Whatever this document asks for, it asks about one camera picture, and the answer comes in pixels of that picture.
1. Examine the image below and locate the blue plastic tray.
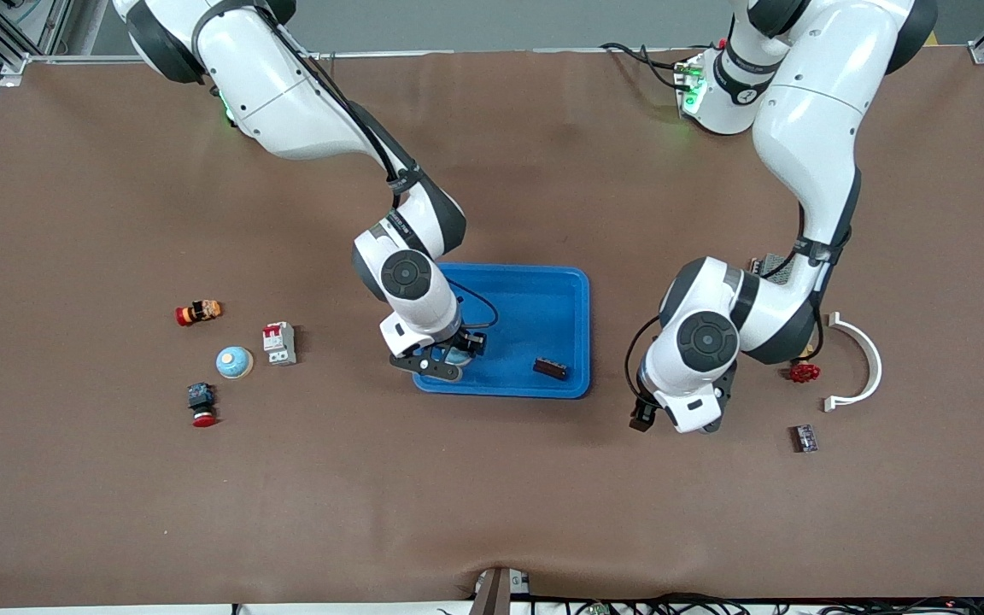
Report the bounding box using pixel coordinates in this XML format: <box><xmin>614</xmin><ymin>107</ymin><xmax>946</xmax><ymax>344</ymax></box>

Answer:
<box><xmin>411</xmin><ymin>262</ymin><xmax>591</xmax><ymax>400</ymax></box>

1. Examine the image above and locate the table cover sheet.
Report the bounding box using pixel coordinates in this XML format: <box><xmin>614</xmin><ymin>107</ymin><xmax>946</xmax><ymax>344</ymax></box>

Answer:
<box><xmin>0</xmin><ymin>47</ymin><xmax>984</xmax><ymax>609</ymax></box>

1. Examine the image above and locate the white red circuit breaker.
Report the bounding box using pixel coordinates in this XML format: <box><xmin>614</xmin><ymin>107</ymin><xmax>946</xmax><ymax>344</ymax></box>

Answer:
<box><xmin>262</xmin><ymin>321</ymin><xmax>298</xmax><ymax>366</ymax></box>

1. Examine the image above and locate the metal mesh power supply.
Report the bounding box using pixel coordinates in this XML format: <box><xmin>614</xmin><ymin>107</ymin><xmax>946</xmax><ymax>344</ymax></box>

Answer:
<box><xmin>747</xmin><ymin>252</ymin><xmax>802</xmax><ymax>283</ymax></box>

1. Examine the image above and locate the grey table edge clamp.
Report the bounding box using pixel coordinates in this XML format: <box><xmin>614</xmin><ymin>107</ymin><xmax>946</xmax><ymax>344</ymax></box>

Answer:
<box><xmin>471</xmin><ymin>565</ymin><xmax>534</xmax><ymax>615</ymax></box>

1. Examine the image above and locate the red orange emergency button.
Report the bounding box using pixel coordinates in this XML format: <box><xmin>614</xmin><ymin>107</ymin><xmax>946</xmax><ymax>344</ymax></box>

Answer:
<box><xmin>174</xmin><ymin>300</ymin><xmax>224</xmax><ymax>327</ymax></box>

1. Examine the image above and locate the blue black red pushbutton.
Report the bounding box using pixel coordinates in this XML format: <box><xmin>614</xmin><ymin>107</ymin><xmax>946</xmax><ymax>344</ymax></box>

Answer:
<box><xmin>187</xmin><ymin>383</ymin><xmax>219</xmax><ymax>428</ymax></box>

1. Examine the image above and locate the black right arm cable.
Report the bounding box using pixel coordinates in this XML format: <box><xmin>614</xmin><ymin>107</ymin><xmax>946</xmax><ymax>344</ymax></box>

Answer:
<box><xmin>274</xmin><ymin>30</ymin><xmax>501</xmax><ymax>334</ymax></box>

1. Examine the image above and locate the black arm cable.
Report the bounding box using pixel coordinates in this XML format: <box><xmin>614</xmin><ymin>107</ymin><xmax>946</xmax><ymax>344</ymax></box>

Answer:
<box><xmin>274</xmin><ymin>30</ymin><xmax>501</xmax><ymax>334</ymax></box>
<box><xmin>624</xmin><ymin>201</ymin><xmax>830</xmax><ymax>407</ymax></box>

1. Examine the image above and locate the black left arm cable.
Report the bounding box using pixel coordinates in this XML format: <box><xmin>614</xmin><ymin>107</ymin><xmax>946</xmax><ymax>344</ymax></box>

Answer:
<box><xmin>624</xmin><ymin>201</ymin><xmax>830</xmax><ymax>407</ymax></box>

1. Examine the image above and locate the white curved plastic bracket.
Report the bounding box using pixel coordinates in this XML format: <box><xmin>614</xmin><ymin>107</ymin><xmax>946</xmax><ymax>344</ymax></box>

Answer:
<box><xmin>823</xmin><ymin>312</ymin><xmax>883</xmax><ymax>413</ymax></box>

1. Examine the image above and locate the black base cable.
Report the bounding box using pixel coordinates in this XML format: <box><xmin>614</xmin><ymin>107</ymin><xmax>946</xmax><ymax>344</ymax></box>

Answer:
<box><xmin>600</xmin><ymin>41</ymin><xmax>698</xmax><ymax>91</ymax></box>

